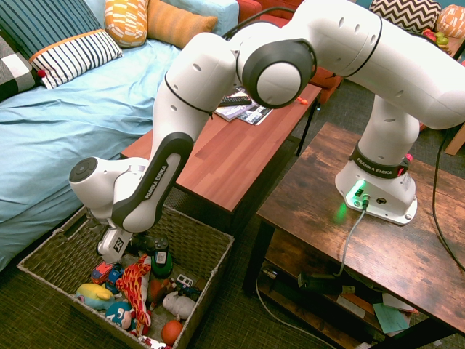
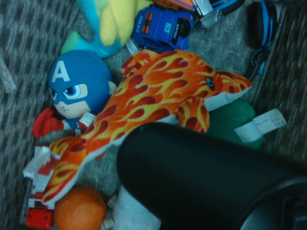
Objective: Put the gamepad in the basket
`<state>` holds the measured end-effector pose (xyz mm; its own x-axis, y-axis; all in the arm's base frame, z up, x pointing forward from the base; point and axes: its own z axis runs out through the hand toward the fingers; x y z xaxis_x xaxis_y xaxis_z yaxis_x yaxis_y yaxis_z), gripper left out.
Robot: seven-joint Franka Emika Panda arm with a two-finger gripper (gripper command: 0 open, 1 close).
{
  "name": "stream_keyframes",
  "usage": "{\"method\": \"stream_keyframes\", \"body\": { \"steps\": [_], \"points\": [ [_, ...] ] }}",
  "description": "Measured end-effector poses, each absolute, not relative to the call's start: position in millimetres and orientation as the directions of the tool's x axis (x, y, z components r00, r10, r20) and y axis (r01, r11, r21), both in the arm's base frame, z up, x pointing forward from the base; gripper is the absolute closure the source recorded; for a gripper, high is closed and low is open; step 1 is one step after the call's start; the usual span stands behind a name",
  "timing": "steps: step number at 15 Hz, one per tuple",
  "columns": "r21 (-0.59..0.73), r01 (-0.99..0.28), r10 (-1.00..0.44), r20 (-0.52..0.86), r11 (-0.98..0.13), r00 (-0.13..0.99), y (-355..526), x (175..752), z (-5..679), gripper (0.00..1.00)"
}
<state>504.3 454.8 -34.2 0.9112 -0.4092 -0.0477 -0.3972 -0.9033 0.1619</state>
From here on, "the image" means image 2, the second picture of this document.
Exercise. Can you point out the Captain America plush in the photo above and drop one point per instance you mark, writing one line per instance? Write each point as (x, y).
(76, 79)

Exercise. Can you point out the yellow and blue plush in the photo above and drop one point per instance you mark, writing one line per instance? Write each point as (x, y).
(115, 24)

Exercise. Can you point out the blue police toy car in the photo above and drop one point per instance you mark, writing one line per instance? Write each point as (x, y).
(160, 27)

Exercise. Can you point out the black Sony gamepad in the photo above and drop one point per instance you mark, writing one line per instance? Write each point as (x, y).
(192, 172)

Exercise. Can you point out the green plush with tag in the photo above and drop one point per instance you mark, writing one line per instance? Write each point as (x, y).
(227, 119)

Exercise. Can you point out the orange fruit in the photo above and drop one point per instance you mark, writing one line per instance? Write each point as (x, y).
(79, 210)

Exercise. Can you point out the blue black headphones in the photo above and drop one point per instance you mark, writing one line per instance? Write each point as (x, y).
(261, 26)

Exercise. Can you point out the white plush animal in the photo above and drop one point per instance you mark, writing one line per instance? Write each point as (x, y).
(134, 213)

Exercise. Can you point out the orange toy box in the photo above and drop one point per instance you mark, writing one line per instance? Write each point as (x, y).
(172, 3)

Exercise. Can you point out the orange flame dolphin plush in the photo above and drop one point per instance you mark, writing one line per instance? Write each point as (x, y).
(153, 95)

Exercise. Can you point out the white plastic brick piece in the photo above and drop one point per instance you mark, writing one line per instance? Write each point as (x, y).
(207, 14)

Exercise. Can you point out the grey woven basket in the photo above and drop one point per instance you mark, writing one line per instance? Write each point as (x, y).
(24, 36)

